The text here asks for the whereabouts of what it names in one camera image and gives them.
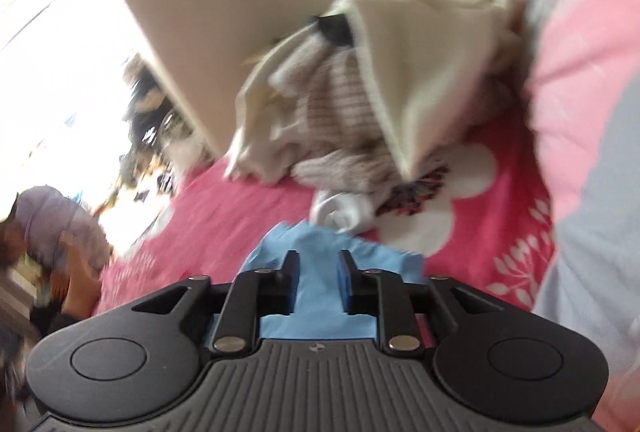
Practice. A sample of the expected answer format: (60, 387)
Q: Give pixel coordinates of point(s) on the red floral blanket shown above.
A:
(225, 212)

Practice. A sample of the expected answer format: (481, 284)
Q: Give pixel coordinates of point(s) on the light blue t-shirt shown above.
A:
(320, 262)

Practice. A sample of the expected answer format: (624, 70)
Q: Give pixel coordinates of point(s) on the black wheelchair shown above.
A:
(150, 112)

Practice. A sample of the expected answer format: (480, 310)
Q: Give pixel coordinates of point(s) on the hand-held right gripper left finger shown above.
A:
(292, 279)

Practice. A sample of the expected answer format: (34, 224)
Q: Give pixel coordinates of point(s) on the white printed t-shirt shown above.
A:
(340, 212)

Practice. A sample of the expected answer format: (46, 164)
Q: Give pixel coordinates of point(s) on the checked knit garment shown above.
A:
(345, 112)

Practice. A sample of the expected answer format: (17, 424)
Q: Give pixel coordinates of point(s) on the black garment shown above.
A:
(335, 29)

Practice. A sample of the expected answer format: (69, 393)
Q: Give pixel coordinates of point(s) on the pile of white checkered clothes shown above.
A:
(425, 62)

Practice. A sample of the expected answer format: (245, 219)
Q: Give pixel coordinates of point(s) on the pink floral quilt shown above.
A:
(590, 62)

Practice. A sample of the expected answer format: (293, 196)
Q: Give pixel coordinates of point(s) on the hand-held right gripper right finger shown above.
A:
(344, 284)

